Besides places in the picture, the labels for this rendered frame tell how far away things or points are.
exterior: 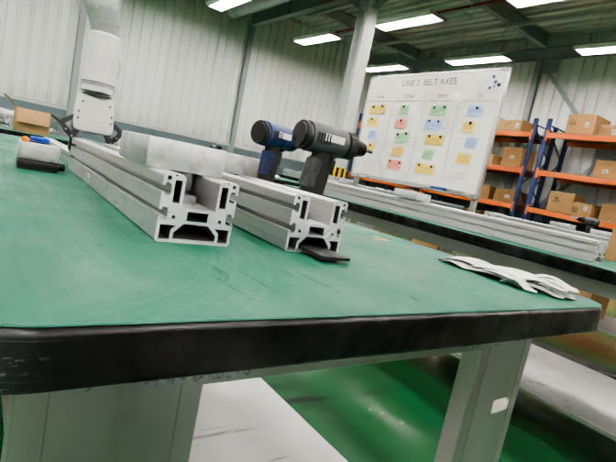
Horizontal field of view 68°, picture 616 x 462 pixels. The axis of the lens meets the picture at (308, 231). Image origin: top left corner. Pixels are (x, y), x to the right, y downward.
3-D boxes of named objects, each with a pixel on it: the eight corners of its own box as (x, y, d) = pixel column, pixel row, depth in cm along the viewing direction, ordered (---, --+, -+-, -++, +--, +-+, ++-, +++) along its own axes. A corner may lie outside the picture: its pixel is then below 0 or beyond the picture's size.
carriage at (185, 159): (115, 171, 74) (122, 129, 73) (181, 182, 80) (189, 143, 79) (141, 186, 61) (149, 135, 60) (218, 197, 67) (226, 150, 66)
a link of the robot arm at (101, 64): (85, 82, 128) (77, 77, 119) (92, 34, 126) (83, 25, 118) (117, 89, 130) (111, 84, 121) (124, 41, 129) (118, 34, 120)
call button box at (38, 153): (15, 164, 107) (18, 137, 106) (61, 170, 113) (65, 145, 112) (16, 168, 101) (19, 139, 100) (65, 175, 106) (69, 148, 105)
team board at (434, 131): (315, 263, 470) (356, 70, 445) (351, 265, 500) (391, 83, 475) (431, 317, 351) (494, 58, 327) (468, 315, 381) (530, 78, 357)
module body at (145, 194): (68, 169, 120) (71, 137, 119) (108, 175, 126) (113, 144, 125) (153, 241, 56) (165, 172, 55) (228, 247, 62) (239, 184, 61)
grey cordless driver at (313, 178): (270, 223, 95) (291, 117, 92) (343, 231, 107) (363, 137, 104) (290, 231, 89) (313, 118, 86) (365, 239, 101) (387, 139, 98)
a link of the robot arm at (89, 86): (113, 88, 130) (111, 99, 131) (78, 80, 125) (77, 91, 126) (119, 87, 124) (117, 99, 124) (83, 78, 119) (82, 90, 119)
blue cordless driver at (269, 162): (232, 205, 114) (248, 116, 111) (281, 209, 130) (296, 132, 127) (255, 212, 110) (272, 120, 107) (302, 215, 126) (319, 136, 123)
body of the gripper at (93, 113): (114, 96, 131) (108, 136, 132) (74, 86, 125) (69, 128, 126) (119, 95, 125) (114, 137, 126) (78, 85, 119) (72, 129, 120)
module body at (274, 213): (141, 180, 131) (146, 150, 130) (175, 185, 137) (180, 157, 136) (284, 251, 67) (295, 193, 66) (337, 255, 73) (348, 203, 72)
